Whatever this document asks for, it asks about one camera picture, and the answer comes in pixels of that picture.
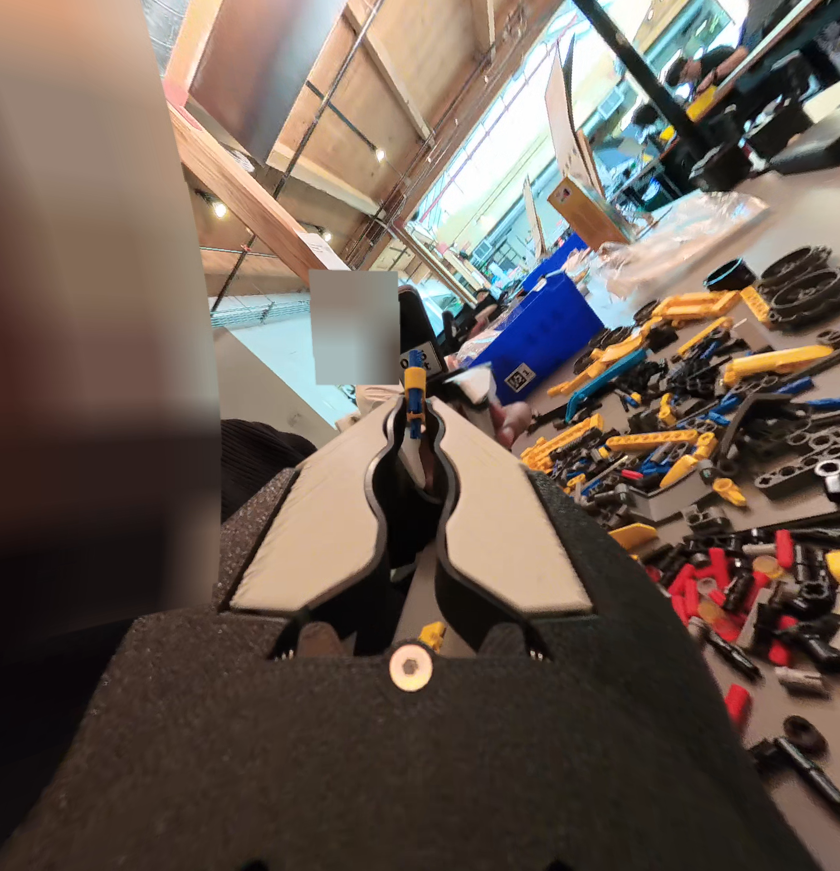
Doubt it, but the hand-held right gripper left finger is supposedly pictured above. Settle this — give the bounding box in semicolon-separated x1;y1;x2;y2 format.
228;395;406;656

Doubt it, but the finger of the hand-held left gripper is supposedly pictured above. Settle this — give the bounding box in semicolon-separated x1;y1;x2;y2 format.
447;364;497;417
337;384;402;428

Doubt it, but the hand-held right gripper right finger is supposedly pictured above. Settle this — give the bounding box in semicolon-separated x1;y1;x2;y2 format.
425;396;594;656

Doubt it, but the yellow beam with blue pins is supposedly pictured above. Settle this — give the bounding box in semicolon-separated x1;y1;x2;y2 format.
403;349;428;440

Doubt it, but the person's left forearm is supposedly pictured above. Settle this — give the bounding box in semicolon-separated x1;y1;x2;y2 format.
219;418;319;525

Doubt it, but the person's left hand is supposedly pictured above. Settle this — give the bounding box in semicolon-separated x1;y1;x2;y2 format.
491;401;533;450

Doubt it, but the blue storage bin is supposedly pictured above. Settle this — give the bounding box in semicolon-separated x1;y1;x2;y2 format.
522;231;591;287
461;269;608;402

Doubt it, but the teal curved panel piece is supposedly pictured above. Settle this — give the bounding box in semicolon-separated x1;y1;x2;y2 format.
564;348;649;426

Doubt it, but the pile of loose building pieces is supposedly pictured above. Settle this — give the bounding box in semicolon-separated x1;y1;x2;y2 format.
521;245;840;817

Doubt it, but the cardboard box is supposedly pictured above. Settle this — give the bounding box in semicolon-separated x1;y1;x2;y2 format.
544;41;639;249

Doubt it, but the clear plastic bag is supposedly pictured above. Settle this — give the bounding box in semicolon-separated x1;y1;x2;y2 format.
590;191;771;292

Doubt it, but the black metal pole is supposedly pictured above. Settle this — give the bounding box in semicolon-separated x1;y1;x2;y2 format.
571;0;717;161

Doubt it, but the black toy wheel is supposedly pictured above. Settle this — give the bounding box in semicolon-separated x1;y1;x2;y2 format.
757;269;840;331
760;246;835;280

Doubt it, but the black flat case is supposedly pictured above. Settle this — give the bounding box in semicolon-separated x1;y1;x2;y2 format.
767;112;840;176

